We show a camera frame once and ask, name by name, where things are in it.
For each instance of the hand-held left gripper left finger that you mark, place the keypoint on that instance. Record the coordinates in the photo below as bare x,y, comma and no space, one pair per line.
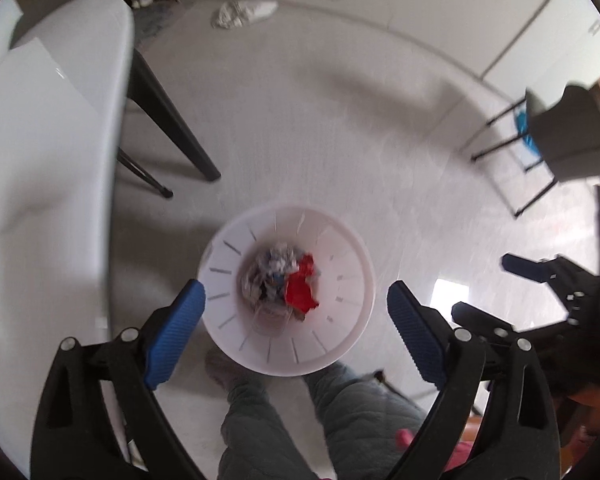
175,335

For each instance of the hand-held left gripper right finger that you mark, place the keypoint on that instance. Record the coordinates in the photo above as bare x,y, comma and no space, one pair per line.
415,335

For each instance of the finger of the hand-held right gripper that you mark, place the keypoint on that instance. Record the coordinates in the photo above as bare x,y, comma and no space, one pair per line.
525,267
475,317

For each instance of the white plastic trash bin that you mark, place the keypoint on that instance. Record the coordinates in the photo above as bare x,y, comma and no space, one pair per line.
340,260

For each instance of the grey paper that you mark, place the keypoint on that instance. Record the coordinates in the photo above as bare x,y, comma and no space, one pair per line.
267,265

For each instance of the person's right hand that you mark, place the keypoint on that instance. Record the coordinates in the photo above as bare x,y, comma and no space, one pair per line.
580,410

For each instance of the pink garment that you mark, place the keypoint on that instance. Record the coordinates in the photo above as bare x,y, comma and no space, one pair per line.
410,440

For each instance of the person's grey trousers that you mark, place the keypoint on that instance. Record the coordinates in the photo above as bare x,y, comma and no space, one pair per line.
350,425

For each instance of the blue bag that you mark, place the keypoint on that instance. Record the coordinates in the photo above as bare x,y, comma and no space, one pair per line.
527,135

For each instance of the grey chair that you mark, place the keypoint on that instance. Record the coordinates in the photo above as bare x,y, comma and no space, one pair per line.
575,130

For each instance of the thin black leg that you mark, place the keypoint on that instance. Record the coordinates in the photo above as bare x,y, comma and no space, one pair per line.
147,177

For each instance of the black table leg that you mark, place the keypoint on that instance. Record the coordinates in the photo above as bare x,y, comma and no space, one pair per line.
175,120

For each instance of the beige drawer cabinet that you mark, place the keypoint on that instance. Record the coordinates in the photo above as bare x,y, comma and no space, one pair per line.
555,30

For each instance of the white cloth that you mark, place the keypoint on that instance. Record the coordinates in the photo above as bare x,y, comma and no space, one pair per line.
242,12

